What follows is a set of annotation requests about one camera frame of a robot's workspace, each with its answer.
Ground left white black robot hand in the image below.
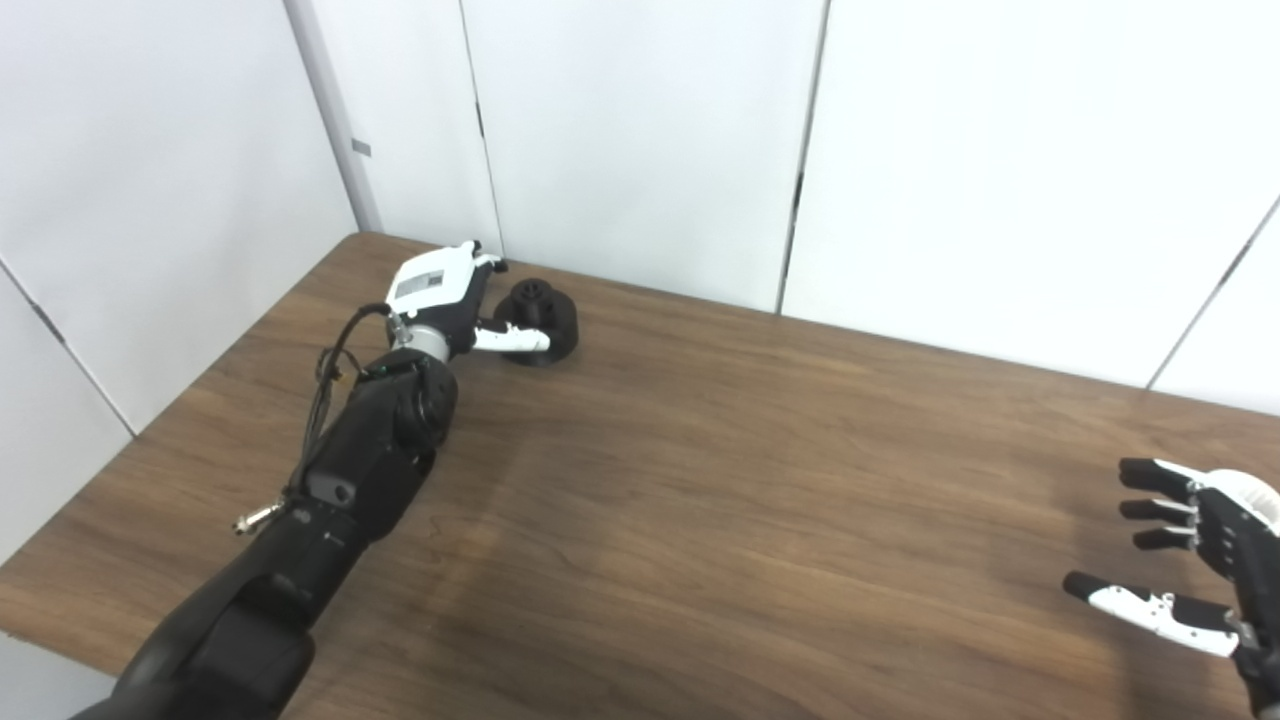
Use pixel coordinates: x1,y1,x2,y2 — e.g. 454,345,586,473
385,240,553,359

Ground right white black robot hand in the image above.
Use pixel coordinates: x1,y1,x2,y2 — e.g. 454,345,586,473
1062,457,1280,716

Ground white toothed plastic ring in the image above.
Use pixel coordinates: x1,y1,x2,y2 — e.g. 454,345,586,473
1205,468,1280,531

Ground round black plastic part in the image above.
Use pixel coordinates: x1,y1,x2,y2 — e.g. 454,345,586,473
492,277,580,368

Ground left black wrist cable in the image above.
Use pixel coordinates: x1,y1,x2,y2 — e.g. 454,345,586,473
232,303,406,537

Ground thin left arm wires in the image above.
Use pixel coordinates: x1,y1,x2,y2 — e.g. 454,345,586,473
312,345,401,461

